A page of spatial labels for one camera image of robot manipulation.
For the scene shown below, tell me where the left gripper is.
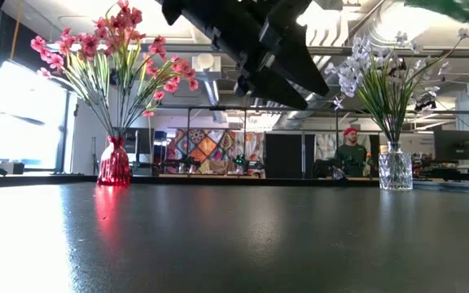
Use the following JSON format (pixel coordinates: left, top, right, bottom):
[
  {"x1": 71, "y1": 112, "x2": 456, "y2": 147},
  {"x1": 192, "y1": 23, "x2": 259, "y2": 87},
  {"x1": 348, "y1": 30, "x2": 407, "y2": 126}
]
[{"x1": 160, "y1": 0, "x2": 330, "y2": 111}]

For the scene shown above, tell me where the clear glass vase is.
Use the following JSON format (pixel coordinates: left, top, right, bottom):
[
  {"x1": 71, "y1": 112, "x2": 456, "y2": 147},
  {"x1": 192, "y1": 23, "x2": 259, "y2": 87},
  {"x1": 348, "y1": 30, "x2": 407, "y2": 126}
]
[{"x1": 378, "y1": 141, "x2": 414, "y2": 191}]

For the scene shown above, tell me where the red glass vase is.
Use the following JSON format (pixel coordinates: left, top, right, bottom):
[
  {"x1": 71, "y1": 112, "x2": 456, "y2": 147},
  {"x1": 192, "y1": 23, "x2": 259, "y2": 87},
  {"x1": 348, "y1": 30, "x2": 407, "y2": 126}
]
[{"x1": 96, "y1": 136, "x2": 133, "y2": 187}]

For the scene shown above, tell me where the black partition panel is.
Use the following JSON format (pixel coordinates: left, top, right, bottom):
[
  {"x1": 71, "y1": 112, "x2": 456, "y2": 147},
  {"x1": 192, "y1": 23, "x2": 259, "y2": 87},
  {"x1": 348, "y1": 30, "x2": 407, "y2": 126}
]
[{"x1": 265, "y1": 133, "x2": 317, "y2": 178}]

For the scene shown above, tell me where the white ceiling unit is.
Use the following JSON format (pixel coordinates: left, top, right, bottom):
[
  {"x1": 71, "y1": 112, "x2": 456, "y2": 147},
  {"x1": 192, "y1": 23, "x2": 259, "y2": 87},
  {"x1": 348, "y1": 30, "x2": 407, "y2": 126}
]
[{"x1": 191, "y1": 52, "x2": 222, "y2": 81}]

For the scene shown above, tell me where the floral curtain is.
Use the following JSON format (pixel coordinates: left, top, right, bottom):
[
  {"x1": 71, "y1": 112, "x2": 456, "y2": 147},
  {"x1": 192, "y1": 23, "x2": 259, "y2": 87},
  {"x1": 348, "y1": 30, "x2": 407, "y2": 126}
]
[{"x1": 315, "y1": 133, "x2": 382, "y2": 168}]

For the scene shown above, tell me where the black computer monitor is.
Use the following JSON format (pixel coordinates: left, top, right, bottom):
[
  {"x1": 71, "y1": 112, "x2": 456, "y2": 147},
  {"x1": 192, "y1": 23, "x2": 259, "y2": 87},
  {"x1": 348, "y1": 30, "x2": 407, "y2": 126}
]
[
  {"x1": 433, "y1": 129, "x2": 469, "y2": 162},
  {"x1": 122, "y1": 126, "x2": 155, "y2": 155}
]

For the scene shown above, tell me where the colourful patterned cloth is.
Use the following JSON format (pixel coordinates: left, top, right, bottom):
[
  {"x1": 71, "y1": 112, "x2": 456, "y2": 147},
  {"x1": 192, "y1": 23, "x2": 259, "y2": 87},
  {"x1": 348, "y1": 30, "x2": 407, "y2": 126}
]
[{"x1": 168, "y1": 129, "x2": 266, "y2": 176}]

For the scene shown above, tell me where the person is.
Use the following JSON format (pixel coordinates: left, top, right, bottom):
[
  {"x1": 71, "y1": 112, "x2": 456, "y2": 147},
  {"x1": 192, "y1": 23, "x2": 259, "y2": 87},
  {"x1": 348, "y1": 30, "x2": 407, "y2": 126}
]
[{"x1": 335, "y1": 126, "x2": 369, "y2": 178}]

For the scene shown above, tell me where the silver ventilation duct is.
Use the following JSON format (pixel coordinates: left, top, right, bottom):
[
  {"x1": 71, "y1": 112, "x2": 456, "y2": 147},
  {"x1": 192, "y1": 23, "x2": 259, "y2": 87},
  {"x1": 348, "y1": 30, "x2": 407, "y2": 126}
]
[{"x1": 274, "y1": 87, "x2": 341, "y2": 129}]

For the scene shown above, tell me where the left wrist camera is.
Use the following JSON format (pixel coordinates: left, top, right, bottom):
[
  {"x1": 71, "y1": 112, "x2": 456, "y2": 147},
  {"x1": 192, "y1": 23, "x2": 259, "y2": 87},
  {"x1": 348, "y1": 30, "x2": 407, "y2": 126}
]
[{"x1": 258, "y1": 0, "x2": 313, "y2": 42}]

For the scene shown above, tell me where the black overhead frame bar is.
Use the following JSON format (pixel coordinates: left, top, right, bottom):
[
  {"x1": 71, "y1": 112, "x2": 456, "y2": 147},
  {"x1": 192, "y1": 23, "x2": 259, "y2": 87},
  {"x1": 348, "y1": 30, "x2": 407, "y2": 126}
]
[{"x1": 134, "y1": 103, "x2": 469, "y2": 116}]

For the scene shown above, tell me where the black table frame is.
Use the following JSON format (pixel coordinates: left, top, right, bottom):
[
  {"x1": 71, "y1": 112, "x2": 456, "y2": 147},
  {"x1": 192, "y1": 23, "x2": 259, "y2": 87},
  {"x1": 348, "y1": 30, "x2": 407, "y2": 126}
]
[{"x1": 0, "y1": 173, "x2": 469, "y2": 192}]

